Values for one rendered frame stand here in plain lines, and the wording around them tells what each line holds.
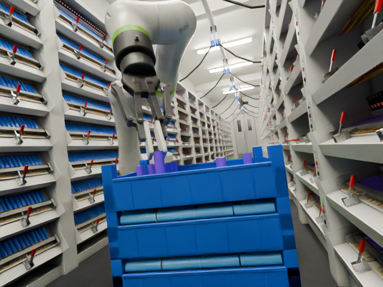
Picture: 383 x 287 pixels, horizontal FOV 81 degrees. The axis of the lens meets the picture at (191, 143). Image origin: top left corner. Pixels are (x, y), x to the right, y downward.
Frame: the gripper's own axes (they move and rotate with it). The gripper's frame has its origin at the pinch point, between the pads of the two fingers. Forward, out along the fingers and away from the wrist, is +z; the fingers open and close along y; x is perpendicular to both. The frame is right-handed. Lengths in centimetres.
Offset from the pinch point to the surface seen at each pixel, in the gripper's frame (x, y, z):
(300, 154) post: -70, -115, -18
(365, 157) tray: 4.3, -46.7, 12.1
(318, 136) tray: -18, -68, -5
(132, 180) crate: 0.1, 5.2, 7.5
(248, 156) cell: -2.5, -21.1, 5.2
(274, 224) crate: 6.3, -13.8, 20.3
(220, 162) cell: 5.1, -9.2, 8.5
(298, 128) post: -62, -116, -33
